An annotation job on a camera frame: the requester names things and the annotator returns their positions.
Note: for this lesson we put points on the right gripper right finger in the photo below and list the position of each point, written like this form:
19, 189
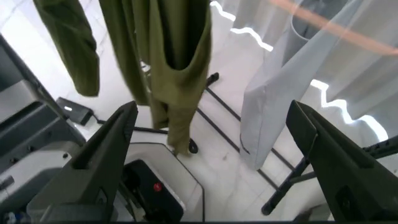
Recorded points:
332, 174

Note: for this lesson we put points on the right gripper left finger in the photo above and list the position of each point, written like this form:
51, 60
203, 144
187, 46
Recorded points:
90, 186

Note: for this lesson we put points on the pale grey shorts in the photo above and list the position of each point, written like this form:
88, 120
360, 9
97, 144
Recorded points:
273, 109

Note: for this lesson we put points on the olive green garment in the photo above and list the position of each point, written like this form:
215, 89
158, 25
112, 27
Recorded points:
180, 87

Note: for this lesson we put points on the pink clothes hanger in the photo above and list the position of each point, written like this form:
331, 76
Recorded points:
342, 31

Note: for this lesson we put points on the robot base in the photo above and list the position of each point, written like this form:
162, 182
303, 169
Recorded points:
31, 130

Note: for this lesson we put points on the black clothes rack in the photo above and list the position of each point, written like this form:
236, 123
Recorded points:
286, 186

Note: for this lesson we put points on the black power adapter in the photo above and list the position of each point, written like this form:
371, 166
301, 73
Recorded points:
74, 110

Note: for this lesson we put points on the white curtain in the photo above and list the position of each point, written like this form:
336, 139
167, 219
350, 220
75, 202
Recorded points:
373, 81

